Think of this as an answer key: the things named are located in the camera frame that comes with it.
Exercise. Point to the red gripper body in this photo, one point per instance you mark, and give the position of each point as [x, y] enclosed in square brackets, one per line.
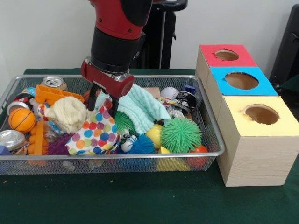
[110, 81]

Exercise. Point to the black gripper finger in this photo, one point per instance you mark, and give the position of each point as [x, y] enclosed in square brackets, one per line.
[94, 97]
[114, 106]

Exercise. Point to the mint green cloth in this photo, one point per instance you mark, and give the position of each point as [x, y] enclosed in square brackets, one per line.
[142, 107]

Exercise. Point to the cream cloth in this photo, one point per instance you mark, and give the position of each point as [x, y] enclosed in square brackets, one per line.
[67, 114]

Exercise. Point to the polka dot cloth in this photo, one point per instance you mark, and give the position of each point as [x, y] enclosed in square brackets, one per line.
[96, 133]

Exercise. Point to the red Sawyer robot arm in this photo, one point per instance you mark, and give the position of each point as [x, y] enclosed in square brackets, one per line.
[119, 42]

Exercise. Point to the wooden box with three holes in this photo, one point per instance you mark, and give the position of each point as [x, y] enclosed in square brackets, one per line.
[252, 158]

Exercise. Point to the orange plastic toy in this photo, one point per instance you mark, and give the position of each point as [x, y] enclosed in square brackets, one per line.
[56, 94]

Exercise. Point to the silver soda can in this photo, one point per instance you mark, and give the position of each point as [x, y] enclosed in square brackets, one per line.
[53, 83]

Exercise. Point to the blue spiky ball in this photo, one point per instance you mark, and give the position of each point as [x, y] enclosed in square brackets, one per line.
[140, 145]

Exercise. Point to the yellow ball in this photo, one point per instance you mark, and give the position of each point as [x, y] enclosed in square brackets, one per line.
[155, 135]

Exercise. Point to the green spiky ball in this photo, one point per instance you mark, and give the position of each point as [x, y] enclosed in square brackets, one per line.
[181, 135]

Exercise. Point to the small orange basketball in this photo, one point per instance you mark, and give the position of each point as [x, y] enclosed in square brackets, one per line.
[21, 120]

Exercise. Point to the silver tin can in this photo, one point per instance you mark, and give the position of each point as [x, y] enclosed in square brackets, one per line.
[11, 140]

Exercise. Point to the dark green tablecloth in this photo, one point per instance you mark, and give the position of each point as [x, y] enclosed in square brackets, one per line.
[140, 200]

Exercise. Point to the side table with green cloth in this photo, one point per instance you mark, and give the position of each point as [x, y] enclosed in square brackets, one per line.
[292, 86]

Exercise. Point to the black upright panel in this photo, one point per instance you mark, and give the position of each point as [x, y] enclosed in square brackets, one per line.
[290, 46]

